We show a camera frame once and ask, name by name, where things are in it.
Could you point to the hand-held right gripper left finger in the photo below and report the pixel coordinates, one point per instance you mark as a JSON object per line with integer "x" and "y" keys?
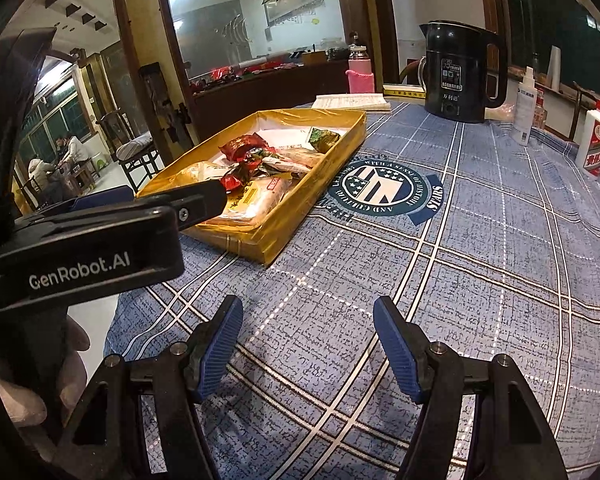
{"x": 220, "y": 345}

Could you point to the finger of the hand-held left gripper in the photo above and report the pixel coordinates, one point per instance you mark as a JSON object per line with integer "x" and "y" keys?
{"x": 200, "y": 202}
{"x": 105, "y": 197}

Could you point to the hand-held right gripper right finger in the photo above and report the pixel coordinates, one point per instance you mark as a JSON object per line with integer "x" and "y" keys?
{"x": 397, "y": 350}

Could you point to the small red snack packet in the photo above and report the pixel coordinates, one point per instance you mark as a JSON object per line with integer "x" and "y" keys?
{"x": 240, "y": 175}

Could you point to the clear tan snack packet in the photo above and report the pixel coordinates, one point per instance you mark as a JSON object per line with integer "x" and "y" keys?
{"x": 295, "y": 157}

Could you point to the gold cardboard box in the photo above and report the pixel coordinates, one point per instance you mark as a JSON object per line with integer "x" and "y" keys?
{"x": 305, "y": 195}

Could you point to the green snack packet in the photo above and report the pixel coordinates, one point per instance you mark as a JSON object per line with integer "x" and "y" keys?
{"x": 325, "y": 140}

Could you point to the person's left hand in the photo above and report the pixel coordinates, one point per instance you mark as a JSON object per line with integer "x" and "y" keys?
{"x": 77, "y": 355}

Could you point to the pale yellow snack packet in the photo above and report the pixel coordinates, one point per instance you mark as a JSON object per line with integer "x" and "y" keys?
{"x": 200, "y": 172}

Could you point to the wooden chair with cushion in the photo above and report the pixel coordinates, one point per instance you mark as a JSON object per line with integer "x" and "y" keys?
{"x": 132, "y": 152}

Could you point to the blue plaid tablecloth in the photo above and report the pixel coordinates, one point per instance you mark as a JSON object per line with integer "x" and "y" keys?
{"x": 480, "y": 260}

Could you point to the dark wooden cabinet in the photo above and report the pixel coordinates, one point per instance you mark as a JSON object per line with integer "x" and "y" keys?
{"x": 260, "y": 95}

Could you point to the pile of colourful goods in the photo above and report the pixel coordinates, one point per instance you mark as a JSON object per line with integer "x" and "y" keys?
{"x": 240, "y": 70}

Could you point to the white open book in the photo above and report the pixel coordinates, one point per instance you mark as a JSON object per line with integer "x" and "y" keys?
{"x": 350, "y": 102}

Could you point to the pink water bottle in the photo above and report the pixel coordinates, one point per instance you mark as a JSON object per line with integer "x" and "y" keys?
{"x": 360, "y": 72}

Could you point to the flat yellow box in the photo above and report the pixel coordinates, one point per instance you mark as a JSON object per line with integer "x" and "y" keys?
{"x": 402, "y": 92}

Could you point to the white spray bottle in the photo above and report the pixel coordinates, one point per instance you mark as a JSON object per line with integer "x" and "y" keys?
{"x": 524, "y": 115}

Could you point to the black electric kettle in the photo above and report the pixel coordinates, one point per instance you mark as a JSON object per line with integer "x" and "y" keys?
{"x": 455, "y": 85}

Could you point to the white liquor bottle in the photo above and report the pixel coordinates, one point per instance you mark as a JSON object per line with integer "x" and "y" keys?
{"x": 595, "y": 140}

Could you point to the stack of white cups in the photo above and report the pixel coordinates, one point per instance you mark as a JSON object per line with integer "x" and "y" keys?
{"x": 555, "y": 70}

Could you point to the dark carved wall ornament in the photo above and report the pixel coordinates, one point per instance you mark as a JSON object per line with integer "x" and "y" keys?
{"x": 162, "y": 105}

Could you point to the dark window wooden frame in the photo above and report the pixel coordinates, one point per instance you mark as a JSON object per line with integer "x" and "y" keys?
{"x": 555, "y": 10}

